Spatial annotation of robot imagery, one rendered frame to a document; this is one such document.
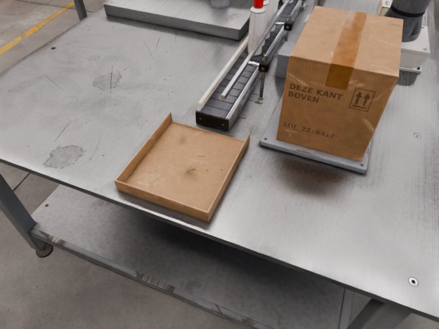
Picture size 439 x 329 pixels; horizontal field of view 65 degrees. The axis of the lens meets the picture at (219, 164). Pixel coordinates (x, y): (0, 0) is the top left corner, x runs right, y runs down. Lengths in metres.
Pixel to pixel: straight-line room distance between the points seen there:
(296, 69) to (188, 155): 0.37
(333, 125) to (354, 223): 0.25
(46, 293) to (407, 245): 1.49
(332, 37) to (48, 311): 1.54
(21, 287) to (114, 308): 0.45
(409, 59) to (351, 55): 0.61
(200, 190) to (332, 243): 0.34
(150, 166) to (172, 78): 0.44
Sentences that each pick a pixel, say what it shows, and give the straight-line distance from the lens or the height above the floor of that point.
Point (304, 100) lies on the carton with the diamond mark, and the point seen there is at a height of 1.01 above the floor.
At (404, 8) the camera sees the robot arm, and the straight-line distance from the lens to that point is 1.45.
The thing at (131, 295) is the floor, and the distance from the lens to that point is 1.69.
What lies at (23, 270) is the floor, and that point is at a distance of 1.93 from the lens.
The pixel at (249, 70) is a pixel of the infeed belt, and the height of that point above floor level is 0.88.
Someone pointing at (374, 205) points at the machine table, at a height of 0.83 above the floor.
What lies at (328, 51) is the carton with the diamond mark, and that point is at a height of 1.12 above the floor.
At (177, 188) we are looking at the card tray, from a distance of 0.90.
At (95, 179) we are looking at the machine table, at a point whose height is 0.83.
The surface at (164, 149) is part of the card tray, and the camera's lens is 1.00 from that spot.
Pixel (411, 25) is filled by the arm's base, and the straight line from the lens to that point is 1.47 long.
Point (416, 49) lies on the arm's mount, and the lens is 1.46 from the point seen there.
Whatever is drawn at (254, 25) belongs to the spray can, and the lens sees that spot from 1.26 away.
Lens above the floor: 1.53
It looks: 47 degrees down
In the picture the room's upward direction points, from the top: straight up
